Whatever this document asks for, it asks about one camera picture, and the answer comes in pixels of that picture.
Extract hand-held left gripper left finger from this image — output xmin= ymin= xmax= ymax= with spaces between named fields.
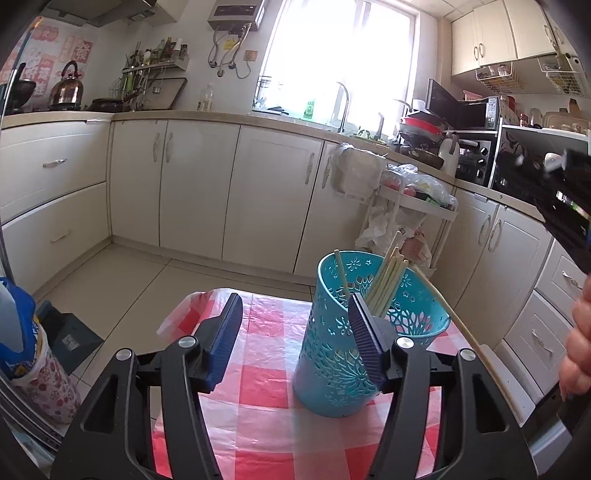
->
xmin=50 ymin=293 xmax=244 ymax=480

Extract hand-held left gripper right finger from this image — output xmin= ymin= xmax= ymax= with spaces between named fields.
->
xmin=348 ymin=294 xmax=539 ymax=480

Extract bunch of wooden chopsticks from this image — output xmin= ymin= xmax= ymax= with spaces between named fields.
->
xmin=333 ymin=233 xmax=411 ymax=319

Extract blue perforated plastic basket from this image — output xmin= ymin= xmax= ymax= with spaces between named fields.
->
xmin=293 ymin=249 xmax=451 ymax=418

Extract single light wood chopstick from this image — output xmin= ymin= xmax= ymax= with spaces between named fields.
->
xmin=411 ymin=264 xmax=513 ymax=407

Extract person's right hand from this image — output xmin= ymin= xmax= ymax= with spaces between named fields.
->
xmin=558 ymin=271 xmax=591 ymax=402

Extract red white checkered tablecloth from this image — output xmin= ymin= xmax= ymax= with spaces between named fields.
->
xmin=152 ymin=288 xmax=504 ymax=480

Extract pink plastic bag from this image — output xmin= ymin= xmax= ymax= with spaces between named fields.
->
xmin=398 ymin=227 xmax=433 ymax=269

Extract black toaster oven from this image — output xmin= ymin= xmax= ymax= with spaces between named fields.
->
xmin=454 ymin=130 xmax=498 ymax=188

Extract white plastic bag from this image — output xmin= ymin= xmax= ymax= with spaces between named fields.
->
xmin=355 ymin=207 xmax=394 ymax=256

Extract white plastic bottle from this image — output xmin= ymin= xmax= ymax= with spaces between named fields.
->
xmin=438 ymin=137 xmax=461 ymax=179

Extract white rolling cart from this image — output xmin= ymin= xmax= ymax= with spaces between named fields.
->
xmin=365 ymin=168 xmax=460 ymax=280

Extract black microwave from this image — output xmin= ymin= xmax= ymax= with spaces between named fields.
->
xmin=426 ymin=78 xmax=502 ymax=133

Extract bagged groceries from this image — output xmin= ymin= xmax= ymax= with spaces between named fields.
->
xmin=382 ymin=163 xmax=456 ymax=207

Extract cream kitchen base cabinets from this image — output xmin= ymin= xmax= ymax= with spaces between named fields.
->
xmin=0 ymin=111 xmax=591 ymax=409

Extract dark box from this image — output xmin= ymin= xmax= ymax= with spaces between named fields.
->
xmin=34 ymin=299 xmax=105 ymax=376

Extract dark pan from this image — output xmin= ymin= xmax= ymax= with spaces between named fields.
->
xmin=398 ymin=142 xmax=447 ymax=170

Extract red lidded pot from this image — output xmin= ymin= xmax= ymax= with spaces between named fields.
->
xmin=398 ymin=110 xmax=447 ymax=145

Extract translucent hanging plastic bag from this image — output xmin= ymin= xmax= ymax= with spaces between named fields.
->
xmin=329 ymin=142 xmax=387 ymax=200

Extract cream upper cabinets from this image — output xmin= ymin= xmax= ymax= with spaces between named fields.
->
xmin=449 ymin=0 xmax=563 ymax=78

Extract floral printed bag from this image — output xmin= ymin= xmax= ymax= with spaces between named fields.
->
xmin=7 ymin=351 xmax=82 ymax=426

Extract blue yellow bag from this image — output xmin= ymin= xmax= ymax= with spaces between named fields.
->
xmin=0 ymin=276 xmax=47 ymax=381

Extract chrome faucet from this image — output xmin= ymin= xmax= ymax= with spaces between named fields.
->
xmin=334 ymin=81 xmax=352 ymax=136

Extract dark cutting board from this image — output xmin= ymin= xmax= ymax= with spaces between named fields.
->
xmin=144 ymin=76 xmax=188 ymax=112

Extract black frying pan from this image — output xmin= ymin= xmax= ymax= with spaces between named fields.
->
xmin=87 ymin=93 xmax=126 ymax=113

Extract kitchen window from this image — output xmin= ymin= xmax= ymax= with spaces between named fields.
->
xmin=257 ymin=0 xmax=417 ymax=136

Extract steel kettle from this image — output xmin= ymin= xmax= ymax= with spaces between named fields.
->
xmin=47 ymin=59 xmax=87 ymax=110

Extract black wok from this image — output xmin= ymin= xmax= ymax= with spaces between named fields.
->
xmin=4 ymin=78 xmax=38 ymax=114

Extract range hood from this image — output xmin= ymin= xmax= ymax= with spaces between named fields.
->
xmin=45 ymin=0 xmax=179 ymax=29

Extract white wire basket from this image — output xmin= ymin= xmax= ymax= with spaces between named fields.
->
xmin=475 ymin=61 xmax=528 ymax=96
xmin=537 ymin=52 xmax=585 ymax=96

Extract grey metal frame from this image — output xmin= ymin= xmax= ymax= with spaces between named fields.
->
xmin=0 ymin=369 xmax=63 ymax=464

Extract wall spice rack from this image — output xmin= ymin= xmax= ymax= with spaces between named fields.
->
xmin=120 ymin=38 xmax=191 ymax=101

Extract wall water heater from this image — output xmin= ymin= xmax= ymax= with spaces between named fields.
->
xmin=206 ymin=0 xmax=267 ymax=34

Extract pink wall posters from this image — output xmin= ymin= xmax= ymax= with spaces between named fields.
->
xmin=20 ymin=22 xmax=96 ymax=101

